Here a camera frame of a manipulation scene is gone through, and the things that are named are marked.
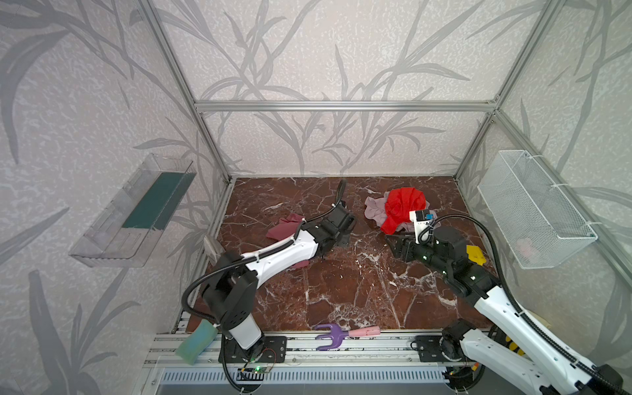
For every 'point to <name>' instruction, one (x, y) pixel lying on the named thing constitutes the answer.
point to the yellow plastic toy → (476, 254)
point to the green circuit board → (258, 369)
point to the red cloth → (400, 202)
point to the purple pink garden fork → (338, 335)
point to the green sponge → (197, 341)
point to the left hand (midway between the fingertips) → (344, 225)
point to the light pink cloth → (375, 210)
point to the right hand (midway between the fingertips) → (393, 228)
